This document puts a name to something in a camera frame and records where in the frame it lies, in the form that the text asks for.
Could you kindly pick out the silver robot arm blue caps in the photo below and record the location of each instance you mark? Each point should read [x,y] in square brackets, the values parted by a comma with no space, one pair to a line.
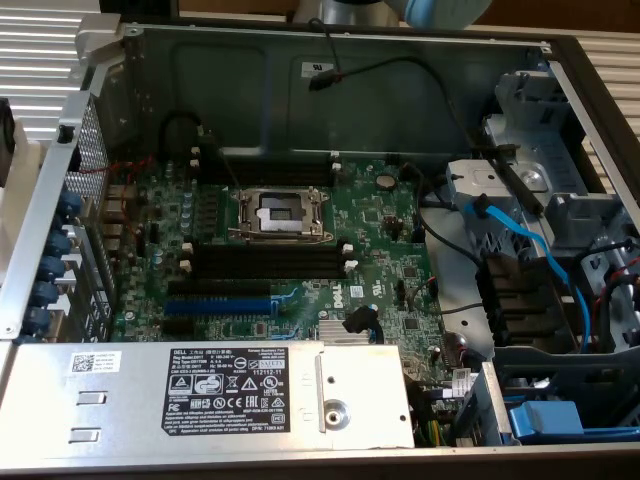
[440,12]

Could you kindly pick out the open grey PC case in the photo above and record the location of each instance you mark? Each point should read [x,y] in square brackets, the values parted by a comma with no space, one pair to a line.
[350,115]

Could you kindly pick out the silver chipset heatsink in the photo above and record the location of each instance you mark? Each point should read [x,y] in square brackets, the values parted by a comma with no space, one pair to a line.
[340,332]

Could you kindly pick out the black finned block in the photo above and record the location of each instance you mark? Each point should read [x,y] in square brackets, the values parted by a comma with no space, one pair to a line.
[515,300]

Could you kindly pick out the silver metal disk bay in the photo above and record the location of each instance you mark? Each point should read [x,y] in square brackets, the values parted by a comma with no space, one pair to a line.
[530,120]

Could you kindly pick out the black power connector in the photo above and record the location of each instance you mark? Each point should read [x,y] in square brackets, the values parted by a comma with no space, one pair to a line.
[360,320]

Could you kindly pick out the blue expansion slot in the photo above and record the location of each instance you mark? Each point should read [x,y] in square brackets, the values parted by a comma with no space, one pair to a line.
[220,306]

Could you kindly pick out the metal CPU socket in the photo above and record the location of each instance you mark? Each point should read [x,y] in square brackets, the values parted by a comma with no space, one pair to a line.
[280,212]

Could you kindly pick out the short black expansion slot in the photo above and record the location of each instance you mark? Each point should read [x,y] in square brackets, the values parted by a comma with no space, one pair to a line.
[178,327]

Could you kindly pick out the silver power supply unit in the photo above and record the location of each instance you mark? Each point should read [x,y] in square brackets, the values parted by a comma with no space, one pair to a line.
[125,410]

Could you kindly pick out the blue plastic slot clip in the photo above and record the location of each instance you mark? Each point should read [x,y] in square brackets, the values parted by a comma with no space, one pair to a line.
[71,204]
[46,294]
[38,320]
[54,267]
[61,244]

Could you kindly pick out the blue plastic latch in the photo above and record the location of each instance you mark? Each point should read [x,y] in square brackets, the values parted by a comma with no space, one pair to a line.
[545,420]

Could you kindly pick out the long black expansion slot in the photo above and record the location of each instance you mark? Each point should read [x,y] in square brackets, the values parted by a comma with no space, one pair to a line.
[220,288]

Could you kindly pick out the thin socket locking lever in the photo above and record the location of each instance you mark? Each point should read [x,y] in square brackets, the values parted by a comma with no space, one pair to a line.
[227,167]

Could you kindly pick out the silver disk bracket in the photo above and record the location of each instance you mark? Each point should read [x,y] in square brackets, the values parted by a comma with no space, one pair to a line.
[480,177]

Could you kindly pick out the black part on rack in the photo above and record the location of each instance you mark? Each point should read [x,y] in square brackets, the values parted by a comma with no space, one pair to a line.
[5,150]

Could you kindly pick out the white case sticker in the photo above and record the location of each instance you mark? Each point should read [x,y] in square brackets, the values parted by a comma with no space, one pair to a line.
[317,68]

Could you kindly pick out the black RAM slot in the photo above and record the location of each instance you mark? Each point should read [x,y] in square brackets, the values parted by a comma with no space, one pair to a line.
[270,166]
[265,251]
[270,178]
[265,269]

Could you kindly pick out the round coin battery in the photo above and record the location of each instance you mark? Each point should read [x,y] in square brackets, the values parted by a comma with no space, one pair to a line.
[385,180]

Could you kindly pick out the black background box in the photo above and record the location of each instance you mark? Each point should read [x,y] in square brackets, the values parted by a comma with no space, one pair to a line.
[140,6]

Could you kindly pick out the green Dell motherboard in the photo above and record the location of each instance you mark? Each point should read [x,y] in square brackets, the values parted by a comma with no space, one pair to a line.
[370,235]

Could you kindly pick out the white QR code sticker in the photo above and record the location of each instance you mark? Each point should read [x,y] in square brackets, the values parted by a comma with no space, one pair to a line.
[95,362]

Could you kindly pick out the black plastic bar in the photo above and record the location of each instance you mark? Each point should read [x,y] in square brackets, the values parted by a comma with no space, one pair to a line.
[520,182]

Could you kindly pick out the black power supply label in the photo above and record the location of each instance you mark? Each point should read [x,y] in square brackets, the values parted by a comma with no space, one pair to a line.
[225,390]

